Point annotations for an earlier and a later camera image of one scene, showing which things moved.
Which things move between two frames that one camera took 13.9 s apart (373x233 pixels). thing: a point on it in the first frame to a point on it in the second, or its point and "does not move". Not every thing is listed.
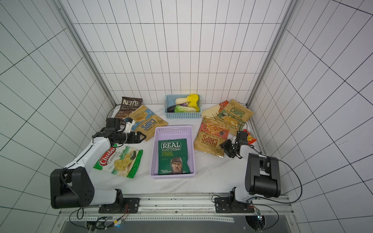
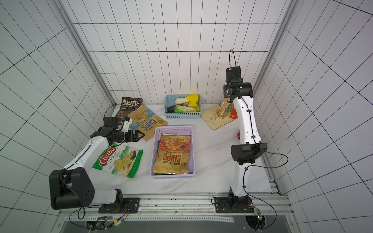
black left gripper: (132, 140) does not move
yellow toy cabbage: (193, 99) does not move
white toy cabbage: (181, 100) does not move
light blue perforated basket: (170, 99) does not move
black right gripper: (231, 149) to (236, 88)
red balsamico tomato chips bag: (211, 131) to (173, 155)
